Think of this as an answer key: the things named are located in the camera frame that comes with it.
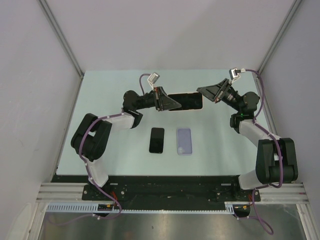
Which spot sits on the front aluminium rail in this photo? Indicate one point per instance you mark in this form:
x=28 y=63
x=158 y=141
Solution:
x=289 y=193

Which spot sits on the left aluminium frame post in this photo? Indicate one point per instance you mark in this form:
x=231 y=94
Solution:
x=57 y=30

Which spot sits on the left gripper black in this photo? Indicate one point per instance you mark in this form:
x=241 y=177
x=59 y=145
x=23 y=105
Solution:
x=163 y=102

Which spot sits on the grey slotted cable duct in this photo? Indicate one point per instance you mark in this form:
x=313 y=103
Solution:
x=108 y=208

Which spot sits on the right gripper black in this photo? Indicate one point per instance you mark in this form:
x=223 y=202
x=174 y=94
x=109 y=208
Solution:
x=220 y=90

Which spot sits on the aluminium frame post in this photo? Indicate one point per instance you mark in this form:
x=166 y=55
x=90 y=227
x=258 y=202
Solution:
x=57 y=30
x=289 y=17

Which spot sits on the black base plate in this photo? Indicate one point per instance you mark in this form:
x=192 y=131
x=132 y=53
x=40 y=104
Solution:
x=164 y=191

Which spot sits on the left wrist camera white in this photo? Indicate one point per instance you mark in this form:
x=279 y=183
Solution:
x=152 y=79

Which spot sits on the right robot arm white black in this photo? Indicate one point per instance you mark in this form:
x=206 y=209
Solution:
x=276 y=160

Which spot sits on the right side aluminium rail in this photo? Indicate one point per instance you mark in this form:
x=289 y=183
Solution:
x=303 y=207

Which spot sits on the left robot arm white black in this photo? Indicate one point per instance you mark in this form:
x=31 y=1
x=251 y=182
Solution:
x=91 y=137

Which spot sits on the lilac silicone phone case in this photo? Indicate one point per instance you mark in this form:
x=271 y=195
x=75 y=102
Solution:
x=184 y=141

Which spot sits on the aluminium rail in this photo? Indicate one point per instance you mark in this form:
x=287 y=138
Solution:
x=289 y=193
x=303 y=207

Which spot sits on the right aluminium frame post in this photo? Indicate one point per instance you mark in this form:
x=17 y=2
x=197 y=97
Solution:
x=289 y=17

